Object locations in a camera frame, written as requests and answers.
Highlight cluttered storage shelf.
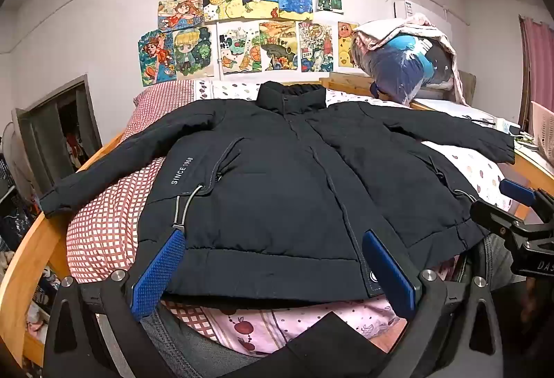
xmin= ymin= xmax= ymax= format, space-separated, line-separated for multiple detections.
xmin=0 ymin=153 xmax=65 ymax=344

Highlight red checkered blanket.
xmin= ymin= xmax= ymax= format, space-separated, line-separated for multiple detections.
xmin=66 ymin=79 xmax=219 ymax=342

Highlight dark open cabinet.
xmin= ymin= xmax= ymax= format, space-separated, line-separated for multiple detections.
xmin=12 ymin=74 xmax=102 ymax=199

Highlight clear plastic bag of clothes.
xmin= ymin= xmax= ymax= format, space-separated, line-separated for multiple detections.
xmin=352 ymin=32 xmax=457 ymax=106

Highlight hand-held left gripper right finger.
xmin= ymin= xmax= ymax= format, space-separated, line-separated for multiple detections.
xmin=363 ymin=229 xmax=505 ymax=378

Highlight white standing fan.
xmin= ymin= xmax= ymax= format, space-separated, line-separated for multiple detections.
xmin=0 ymin=120 xmax=33 ymax=188

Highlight white air conditioner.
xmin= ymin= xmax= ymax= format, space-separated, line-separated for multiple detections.
xmin=393 ymin=0 xmax=422 ymax=19

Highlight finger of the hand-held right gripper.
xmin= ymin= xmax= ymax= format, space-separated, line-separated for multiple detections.
xmin=500 ymin=178 xmax=554 ymax=223
xmin=471 ymin=198 xmax=535 ymax=242

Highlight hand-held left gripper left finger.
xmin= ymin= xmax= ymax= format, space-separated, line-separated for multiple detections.
xmin=43 ymin=228 xmax=187 ymax=378

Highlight group of colourful wall drawings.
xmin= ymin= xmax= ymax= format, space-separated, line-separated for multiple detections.
xmin=137 ymin=0 xmax=360 ymax=88

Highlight pink patterned bedsheet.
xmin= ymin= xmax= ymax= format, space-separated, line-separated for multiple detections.
xmin=195 ymin=79 xmax=520 ymax=357

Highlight wooden bed frame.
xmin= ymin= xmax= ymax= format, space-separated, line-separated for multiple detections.
xmin=0 ymin=75 xmax=554 ymax=366

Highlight person's grey jeans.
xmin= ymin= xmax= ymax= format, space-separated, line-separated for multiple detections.
xmin=141 ymin=231 xmax=531 ymax=378

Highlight black padded jacket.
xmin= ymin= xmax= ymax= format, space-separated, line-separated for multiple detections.
xmin=39 ymin=80 xmax=517 ymax=309

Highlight pink plastic basket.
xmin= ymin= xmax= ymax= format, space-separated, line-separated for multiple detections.
xmin=530 ymin=101 xmax=554 ymax=156

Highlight pink curtain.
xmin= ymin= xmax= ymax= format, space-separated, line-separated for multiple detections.
xmin=518 ymin=15 xmax=554 ymax=132

